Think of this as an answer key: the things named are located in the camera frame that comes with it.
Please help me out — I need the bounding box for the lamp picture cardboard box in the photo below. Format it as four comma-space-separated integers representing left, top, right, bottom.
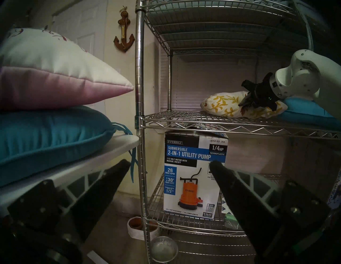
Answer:
328, 170, 341, 211

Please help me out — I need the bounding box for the white pink script pillow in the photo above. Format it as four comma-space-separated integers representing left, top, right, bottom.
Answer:
0, 27, 134, 111

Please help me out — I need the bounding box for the utility pump cardboard box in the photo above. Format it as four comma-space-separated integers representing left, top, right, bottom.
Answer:
164, 130, 229, 220

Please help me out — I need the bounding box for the small metal bowl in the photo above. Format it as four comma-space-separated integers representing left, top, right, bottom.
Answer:
150, 236, 178, 262

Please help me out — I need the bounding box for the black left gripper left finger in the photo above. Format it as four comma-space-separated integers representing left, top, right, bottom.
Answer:
8, 159, 131, 243

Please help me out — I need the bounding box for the white rolling side table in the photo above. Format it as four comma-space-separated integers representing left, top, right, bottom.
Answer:
0, 130, 140, 216

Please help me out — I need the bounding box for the brown anchor wall ornament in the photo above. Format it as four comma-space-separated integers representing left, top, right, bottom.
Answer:
114, 7, 135, 53

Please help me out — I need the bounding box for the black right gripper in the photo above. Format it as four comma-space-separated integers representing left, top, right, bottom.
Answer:
238, 73, 280, 111

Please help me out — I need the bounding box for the light blue patio cushion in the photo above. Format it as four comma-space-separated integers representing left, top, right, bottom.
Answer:
147, 0, 331, 51

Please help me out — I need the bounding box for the white zigzag edged envelope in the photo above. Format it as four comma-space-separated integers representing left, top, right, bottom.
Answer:
221, 194, 233, 213

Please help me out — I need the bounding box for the floral print throw pillow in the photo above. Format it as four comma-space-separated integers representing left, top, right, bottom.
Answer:
200, 91, 288, 119

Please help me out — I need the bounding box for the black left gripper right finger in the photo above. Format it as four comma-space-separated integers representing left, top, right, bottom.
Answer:
209, 160, 331, 256

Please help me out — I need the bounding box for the teal seat cushion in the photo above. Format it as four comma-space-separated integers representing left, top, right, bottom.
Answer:
0, 105, 137, 188
278, 97, 341, 131

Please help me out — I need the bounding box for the chrome wire shelf rack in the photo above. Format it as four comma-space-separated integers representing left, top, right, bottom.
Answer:
135, 0, 341, 264

